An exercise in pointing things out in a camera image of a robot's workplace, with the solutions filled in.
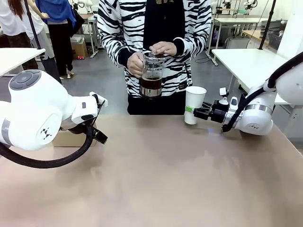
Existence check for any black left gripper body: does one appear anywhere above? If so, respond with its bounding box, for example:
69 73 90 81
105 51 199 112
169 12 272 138
67 117 98 135

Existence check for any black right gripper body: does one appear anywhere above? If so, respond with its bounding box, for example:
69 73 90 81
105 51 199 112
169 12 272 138
210 100 229 123

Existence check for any white paper cup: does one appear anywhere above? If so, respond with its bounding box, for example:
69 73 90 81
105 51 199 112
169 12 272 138
184 86 207 125

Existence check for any brown cardboard cup carrier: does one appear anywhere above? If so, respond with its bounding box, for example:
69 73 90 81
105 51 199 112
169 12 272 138
52 129 98 148

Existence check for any glass coffee french press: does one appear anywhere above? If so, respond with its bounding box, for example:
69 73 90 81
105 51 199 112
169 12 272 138
139 51 166 98

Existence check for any person's left forearm striped sleeve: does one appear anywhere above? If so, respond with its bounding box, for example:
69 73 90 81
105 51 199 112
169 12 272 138
172 33 213 60

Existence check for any person's right forearm striped sleeve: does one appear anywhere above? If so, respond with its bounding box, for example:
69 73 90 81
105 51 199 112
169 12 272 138
97 21 137 70

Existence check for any person's left hand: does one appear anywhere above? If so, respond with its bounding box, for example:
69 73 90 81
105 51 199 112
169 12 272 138
149 41 178 57

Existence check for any person's right hand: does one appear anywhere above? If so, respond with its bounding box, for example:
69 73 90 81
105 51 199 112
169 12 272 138
126 52 145 78

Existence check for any white side table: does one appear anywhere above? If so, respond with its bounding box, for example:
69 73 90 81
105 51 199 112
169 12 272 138
211 48 299 106
0 48 46 78

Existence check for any brown cardboard storage box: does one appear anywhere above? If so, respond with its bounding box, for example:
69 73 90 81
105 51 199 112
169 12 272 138
70 35 89 60

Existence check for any wooden top background table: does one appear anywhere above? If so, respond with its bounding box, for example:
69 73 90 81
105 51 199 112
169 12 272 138
242 29 270 46

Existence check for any white background workbench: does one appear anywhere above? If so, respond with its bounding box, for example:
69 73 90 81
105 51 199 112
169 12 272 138
212 14 269 67

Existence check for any bystander in blue top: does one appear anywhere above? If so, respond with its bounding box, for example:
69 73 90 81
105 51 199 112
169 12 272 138
35 0 79 79

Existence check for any black plastic crate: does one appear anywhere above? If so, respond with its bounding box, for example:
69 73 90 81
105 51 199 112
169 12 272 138
268 30 287 46

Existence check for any person in zebra striped hoodie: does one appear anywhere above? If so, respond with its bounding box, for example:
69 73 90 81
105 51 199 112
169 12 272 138
97 0 213 116

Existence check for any bystander with long reddish hair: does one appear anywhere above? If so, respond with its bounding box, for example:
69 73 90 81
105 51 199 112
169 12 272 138
0 0 33 71

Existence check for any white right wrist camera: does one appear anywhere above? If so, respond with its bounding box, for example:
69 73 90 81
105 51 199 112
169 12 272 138
218 87 238 111

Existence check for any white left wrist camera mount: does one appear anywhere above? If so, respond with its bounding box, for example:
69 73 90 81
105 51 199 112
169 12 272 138
89 91 108 107

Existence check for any black sleeved left arm cable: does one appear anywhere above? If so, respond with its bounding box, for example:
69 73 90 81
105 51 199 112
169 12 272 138
0 125 108 169

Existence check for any black sleeved arm cable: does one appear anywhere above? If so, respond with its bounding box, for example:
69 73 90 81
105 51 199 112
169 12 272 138
221 52 303 132
0 125 108 169

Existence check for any black sleeved right arm cable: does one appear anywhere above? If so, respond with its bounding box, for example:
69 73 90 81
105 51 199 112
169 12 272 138
221 52 303 132

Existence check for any black camera stand pole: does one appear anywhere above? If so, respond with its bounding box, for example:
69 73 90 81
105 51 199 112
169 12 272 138
258 0 277 51
23 0 62 84

